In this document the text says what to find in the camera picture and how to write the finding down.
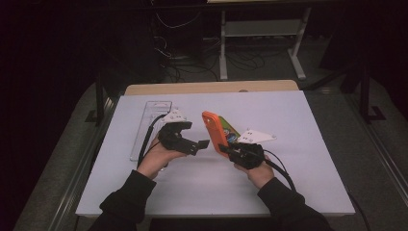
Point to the person's left hand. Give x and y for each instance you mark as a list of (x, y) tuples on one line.
[(154, 160)]

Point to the green cartoon print phone case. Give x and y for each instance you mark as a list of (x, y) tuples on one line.
[(229, 128)]

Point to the white metal stand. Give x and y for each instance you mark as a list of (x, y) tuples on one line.
[(263, 27)]

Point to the clear plastic rack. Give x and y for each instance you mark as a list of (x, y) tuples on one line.
[(157, 107)]

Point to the aluminium floor rail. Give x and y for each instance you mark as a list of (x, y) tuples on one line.
[(80, 166), (381, 150)]

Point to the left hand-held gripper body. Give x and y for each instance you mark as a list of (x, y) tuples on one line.
[(173, 141)]

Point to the black metal stand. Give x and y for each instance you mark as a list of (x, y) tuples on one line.
[(100, 96), (364, 93)]

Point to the white table board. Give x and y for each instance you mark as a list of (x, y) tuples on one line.
[(208, 192)]

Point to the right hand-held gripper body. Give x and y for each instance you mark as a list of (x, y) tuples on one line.
[(247, 155)]

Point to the orange phone case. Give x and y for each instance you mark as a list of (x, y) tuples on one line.
[(215, 134)]

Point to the wooden table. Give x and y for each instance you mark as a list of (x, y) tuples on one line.
[(208, 86)]

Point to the person's right hand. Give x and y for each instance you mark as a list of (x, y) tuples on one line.
[(260, 176)]

